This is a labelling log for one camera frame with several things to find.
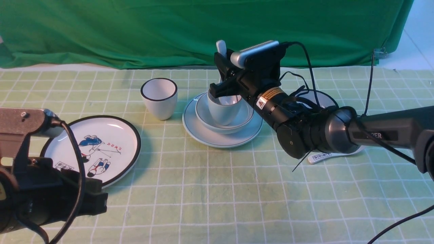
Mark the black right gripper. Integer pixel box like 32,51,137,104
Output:
209,47,300,131

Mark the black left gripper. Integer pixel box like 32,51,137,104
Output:
0,158,108,234

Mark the plain white spoon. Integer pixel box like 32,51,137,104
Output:
216,40,242,105

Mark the white cup thin rim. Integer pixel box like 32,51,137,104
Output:
207,92,242,126

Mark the white bowl thin rim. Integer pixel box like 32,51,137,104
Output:
196,92,254,134

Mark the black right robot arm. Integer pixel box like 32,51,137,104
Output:
209,42,434,177

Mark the plain white plate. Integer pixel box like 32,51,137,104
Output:
182,93,264,148

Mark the white cup black rim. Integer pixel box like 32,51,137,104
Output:
140,78,178,121

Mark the illustrated plate black rim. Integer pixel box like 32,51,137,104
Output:
40,115,141,188

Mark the white bowl black rim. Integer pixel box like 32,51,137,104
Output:
295,89,338,109

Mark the light green checkered tablecloth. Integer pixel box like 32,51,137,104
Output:
0,69,433,244

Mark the green backdrop cloth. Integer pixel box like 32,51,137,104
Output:
0,0,413,69

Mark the metal binder clip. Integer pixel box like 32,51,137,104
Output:
372,47,389,60

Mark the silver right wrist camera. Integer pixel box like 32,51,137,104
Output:
230,40,279,68

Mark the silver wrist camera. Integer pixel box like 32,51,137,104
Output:
230,40,279,68
0,107,64,172

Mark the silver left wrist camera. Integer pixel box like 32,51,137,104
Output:
0,107,64,172

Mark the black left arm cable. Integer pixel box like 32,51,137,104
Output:
14,120,86,244

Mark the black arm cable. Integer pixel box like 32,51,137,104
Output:
279,41,434,244
14,120,86,244

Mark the white spoon printed handle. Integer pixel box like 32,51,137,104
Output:
308,146,365,165

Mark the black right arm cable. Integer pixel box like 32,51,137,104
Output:
279,41,434,244

